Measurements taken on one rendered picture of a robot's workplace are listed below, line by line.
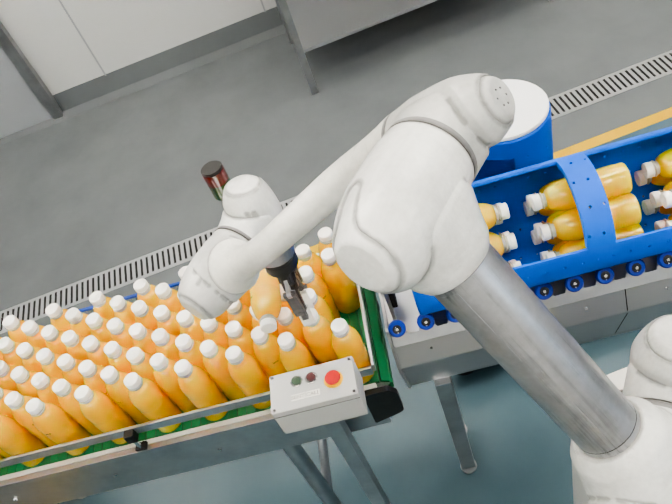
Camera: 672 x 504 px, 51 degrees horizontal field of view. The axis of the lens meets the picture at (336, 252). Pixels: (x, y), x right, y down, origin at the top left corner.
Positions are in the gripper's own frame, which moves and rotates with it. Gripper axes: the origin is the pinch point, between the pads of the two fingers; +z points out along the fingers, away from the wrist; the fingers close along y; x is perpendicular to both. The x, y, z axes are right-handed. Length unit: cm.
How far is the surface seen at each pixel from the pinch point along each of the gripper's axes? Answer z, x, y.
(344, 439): 30.8, 1.1, -18.5
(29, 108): 101, 197, 308
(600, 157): 4, -78, 26
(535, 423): 116, -52, 16
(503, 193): 8, -54, 26
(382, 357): 27.0, -12.5, -0.5
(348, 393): 6.4, -6.1, -21.1
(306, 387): 6.4, 3.2, -16.9
